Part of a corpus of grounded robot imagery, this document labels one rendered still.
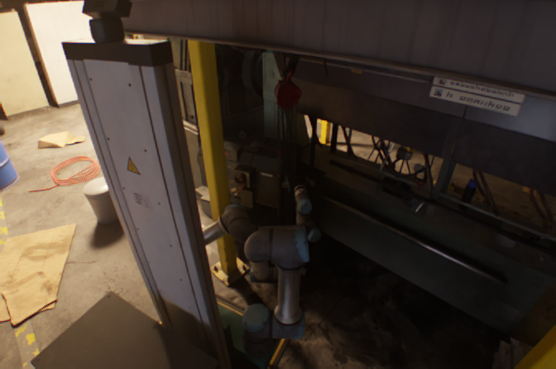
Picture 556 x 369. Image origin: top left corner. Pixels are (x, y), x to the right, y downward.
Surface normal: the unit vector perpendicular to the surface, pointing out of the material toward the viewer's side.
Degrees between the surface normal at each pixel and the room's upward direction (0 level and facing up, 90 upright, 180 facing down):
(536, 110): 78
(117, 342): 0
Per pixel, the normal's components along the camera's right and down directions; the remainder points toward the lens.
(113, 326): 0.00, -0.87
